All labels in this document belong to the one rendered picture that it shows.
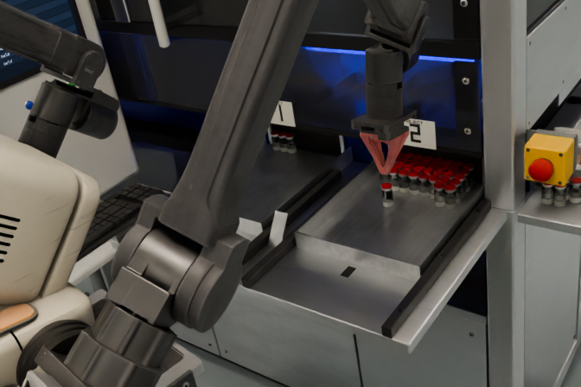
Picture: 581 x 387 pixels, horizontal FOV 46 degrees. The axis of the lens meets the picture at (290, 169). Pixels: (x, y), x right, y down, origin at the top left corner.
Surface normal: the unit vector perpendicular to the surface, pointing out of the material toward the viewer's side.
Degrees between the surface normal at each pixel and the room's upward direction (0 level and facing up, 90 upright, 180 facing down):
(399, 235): 0
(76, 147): 90
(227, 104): 65
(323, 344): 90
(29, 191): 86
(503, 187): 90
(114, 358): 56
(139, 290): 45
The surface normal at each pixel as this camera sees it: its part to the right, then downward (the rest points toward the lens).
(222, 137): -0.34, 0.07
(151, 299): -0.18, -0.28
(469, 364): -0.58, 0.46
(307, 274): -0.15, -0.87
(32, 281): 0.69, 0.24
